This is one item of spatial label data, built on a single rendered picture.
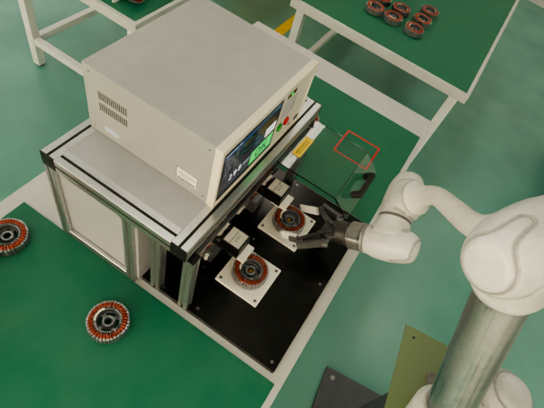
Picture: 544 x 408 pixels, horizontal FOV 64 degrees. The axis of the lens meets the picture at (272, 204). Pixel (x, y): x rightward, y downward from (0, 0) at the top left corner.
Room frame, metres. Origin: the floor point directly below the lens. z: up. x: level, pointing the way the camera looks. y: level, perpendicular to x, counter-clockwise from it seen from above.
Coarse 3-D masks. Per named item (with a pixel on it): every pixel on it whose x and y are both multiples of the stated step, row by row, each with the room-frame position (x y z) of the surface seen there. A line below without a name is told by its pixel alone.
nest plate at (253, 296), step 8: (232, 264) 0.65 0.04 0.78; (224, 272) 0.62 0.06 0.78; (256, 272) 0.66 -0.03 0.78; (272, 272) 0.68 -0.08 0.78; (224, 280) 0.59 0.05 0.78; (232, 280) 0.60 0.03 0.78; (272, 280) 0.65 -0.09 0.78; (232, 288) 0.58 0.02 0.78; (240, 288) 0.59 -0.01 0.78; (264, 288) 0.61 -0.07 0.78; (240, 296) 0.56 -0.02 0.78; (248, 296) 0.57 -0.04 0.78; (256, 296) 0.58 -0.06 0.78; (256, 304) 0.56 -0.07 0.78
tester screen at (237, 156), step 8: (272, 120) 0.81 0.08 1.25; (264, 128) 0.77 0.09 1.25; (256, 136) 0.74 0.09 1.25; (240, 144) 0.66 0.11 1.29; (248, 144) 0.70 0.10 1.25; (232, 152) 0.63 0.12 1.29; (240, 152) 0.67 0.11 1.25; (248, 152) 0.72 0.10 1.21; (232, 160) 0.64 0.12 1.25; (240, 160) 0.69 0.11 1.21; (248, 160) 0.73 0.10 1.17; (224, 168) 0.61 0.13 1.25; (232, 168) 0.65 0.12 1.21; (240, 168) 0.70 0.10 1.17; (224, 176) 0.62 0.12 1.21; (224, 184) 0.63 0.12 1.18
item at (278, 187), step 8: (256, 184) 0.89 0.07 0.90; (272, 184) 0.90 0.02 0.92; (280, 184) 0.91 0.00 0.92; (264, 192) 0.87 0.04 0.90; (272, 192) 0.87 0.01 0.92; (280, 192) 0.88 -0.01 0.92; (288, 192) 0.91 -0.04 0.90; (272, 200) 0.86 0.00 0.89; (280, 200) 0.86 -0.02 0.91; (288, 200) 0.89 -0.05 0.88
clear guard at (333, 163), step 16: (320, 128) 1.06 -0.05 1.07; (320, 144) 1.00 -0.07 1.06; (336, 144) 1.02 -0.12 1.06; (352, 144) 1.05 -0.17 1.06; (288, 160) 0.88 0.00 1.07; (304, 160) 0.91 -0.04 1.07; (320, 160) 0.93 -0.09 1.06; (336, 160) 0.96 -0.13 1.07; (352, 160) 0.98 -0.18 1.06; (368, 160) 1.03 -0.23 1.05; (304, 176) 0.85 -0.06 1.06; (320, 176) 0.87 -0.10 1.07; (336, 176) 0.89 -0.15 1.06; (352, 176) 0.92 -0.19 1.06; (336, 192) 0.84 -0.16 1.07; (352, 208) 0.85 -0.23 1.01
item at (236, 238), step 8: (224, 232) 0.68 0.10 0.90; (232, 232) 0.67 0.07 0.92; (240, 232) 0.68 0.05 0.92; (216, 240) 0.64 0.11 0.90; (224, 240) 0.64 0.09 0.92; (232, 240) 0.65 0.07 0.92; (240, 240) 0.66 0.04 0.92; (248, 240) 0.67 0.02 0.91; (224, 248) 0.63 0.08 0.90; (232, 248) 0.63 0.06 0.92; (240, 248) 0.63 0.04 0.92; (248, 248) 0.67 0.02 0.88; (232, 256) 0.62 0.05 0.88; (240, 256) 0.63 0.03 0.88; (248, 256) 0.64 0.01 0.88
